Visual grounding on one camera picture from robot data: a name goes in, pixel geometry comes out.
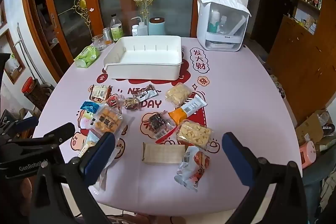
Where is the cardboard box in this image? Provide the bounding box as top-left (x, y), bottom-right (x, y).
top-left (295, 110), bottom-right (332, 146)

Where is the small red snack packet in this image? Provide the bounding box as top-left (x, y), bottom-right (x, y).
top-left (106, 95), bottom-right (119, 108)

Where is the blue foil snack packet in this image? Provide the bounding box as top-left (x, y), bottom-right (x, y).
top-left (80, 100), bottom-right (101, 113)

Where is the green wet wipes pack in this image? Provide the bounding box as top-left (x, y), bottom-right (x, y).
top-left (74, 46), bottom-right (102, 68)

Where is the light blue jar brown lid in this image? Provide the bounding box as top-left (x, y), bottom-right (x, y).
top-left (149, 17), bottom-right (167, 36)

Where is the white cosmetic organizer box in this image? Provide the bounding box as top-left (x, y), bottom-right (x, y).
top-left (197, 0), bottom-right (252, 52)

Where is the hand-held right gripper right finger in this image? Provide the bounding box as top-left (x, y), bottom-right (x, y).
top-left (222, 132), bottom-right (307, 224)

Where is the orange label snack packet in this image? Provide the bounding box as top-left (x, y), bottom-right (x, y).
top-left (90, 84), bottom-right (112, 103)

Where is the orange white bar packet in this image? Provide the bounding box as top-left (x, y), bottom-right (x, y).
top-left (168, 97), bottom-right (208, 125)

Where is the glass cup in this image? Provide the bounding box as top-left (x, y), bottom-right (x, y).
top-left (92, 34), bottom-right (107, 51)

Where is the white red snack packet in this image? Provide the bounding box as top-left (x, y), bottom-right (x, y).
top-left (174, 146), bottom-right (211, 192)

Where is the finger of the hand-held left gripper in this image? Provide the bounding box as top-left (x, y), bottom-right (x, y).
top-left (16, 122), bottom-right (76, 148)
top-left (0, 116), bottom-right (40, 136)

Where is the pale puffed snack bag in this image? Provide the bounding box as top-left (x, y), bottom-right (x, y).
top-left (176, 120), bottom-right (213, 147)
top-left (165, 83), bottom-right (193, 107)

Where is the white plastic tray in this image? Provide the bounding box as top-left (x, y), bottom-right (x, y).
top-left (103, 36), bottom-right (184, 81)

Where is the small gold door ornament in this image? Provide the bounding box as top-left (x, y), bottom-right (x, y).
top-left (59, 0), bottom-right (93, 28)

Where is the vinegar bottle green label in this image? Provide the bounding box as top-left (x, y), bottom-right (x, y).
top-left (110, 14), bottom-right (125, 42)

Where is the dark dates packet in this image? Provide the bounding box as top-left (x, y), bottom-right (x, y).
top-left (146, 112), bottom-right (178, 141)

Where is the dark brown snack packet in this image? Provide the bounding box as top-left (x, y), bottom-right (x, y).
top-left (136, 84), bottom-right (159, 102)

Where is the pink plastic container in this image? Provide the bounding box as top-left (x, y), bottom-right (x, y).
top-left (299, 141), bottom-right (317, 170)

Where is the yellow cubes snack bag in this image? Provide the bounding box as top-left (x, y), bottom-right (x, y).
top-left (93, 105), bottom-right (124, 136)

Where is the nut bar clear wrapper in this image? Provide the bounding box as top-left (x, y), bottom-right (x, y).
top-left (117, 94), bottom-right (141, 112)

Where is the red lidded jar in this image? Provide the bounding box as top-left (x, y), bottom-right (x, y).
top-left (22, 76), bottom-right (40, 99)

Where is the clear wash bottle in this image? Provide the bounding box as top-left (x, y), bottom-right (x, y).
top-left (130, 17), bottom-right (149, 36)

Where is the wooden shelf unit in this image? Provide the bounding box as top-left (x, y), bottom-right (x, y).
top-left (286, 0), bottom-right (325, 36)

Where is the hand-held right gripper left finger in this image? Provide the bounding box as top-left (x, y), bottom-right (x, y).
top-left (29, 132), bottom-right (116, 224)

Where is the metal tin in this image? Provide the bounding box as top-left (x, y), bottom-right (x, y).
top-left (102, 28), bottom-right (113, 45)

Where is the brown cardboard packet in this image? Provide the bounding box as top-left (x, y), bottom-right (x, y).
top-left (141, 142), bottom-right (188, 165)

